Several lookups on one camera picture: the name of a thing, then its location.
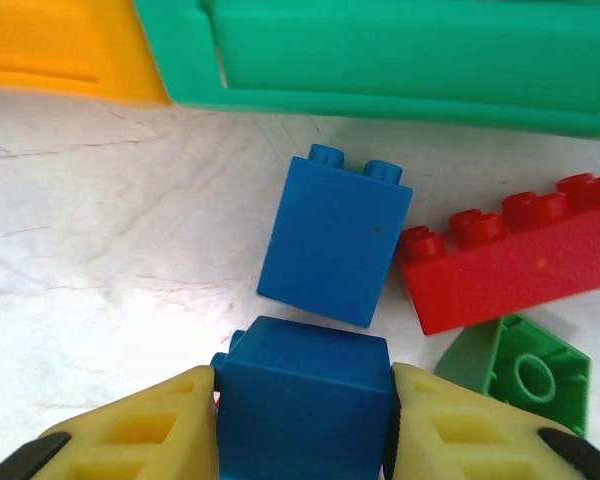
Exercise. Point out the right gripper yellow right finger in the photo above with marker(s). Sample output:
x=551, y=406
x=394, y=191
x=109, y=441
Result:
x=470, y=440

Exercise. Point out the green lego brick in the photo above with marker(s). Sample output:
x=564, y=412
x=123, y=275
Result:
x=530, y=380

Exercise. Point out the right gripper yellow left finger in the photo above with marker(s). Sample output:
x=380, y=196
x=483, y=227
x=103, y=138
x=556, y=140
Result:
x=145, y=440

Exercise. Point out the yellow plastic bin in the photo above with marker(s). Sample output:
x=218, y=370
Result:
x=55, y=40

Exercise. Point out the green plastic bin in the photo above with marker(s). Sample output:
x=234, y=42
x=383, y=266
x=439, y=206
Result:
x=380, y=60

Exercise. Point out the long red lego brick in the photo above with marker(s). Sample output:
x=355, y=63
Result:
x=505, y=280

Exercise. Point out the blue lego brick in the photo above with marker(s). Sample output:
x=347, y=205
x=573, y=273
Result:
x=330, y=250
x=305, y=400

